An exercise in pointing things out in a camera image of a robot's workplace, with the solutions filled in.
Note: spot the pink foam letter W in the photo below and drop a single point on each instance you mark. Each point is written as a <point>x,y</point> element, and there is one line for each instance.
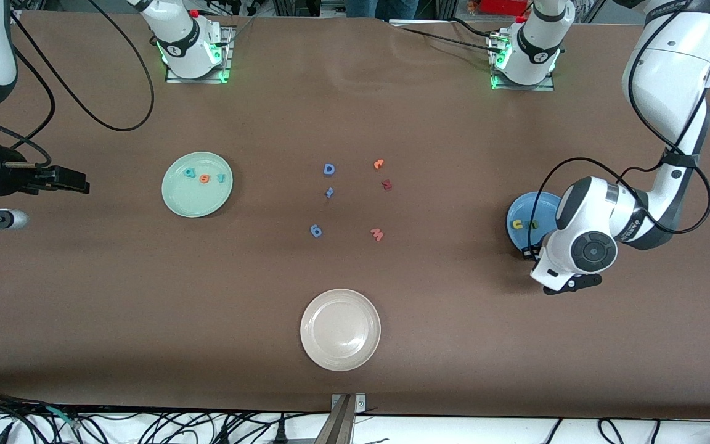
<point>377,234</point>

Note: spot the blue foam number nine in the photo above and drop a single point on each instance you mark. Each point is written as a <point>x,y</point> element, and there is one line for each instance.
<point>313,232</point>

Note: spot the blue foam letter D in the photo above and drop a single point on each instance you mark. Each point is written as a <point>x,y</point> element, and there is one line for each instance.
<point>326,169</point>

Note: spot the beige plate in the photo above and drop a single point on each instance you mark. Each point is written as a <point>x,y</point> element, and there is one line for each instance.
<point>340,330</point>

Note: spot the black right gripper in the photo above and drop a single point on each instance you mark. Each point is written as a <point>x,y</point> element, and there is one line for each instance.
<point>11,177</point>

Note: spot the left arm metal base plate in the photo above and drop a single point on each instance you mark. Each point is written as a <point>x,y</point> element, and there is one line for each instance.
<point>546,86</point>

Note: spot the aluminium camera mount profile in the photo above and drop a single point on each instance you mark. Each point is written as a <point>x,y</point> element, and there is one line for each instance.
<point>339,425</point>

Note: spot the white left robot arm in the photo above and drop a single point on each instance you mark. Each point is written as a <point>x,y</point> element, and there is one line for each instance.
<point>669,61</point>

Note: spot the light green plate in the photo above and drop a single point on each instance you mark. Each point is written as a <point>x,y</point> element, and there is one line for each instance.
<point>195,200</point>

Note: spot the black power plug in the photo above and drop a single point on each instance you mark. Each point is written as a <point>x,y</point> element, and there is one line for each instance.
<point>281,431</point>

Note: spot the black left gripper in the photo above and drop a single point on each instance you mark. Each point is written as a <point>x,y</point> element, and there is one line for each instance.
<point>529,251</point>

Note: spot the red box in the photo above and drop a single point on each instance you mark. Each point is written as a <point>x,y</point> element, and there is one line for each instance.
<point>506,6</point>

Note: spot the blue plate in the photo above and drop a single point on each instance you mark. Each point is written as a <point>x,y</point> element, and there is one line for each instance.
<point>534,206</point>

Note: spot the person in dark clothes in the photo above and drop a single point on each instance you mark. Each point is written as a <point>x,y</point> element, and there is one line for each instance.
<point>383,7</point>

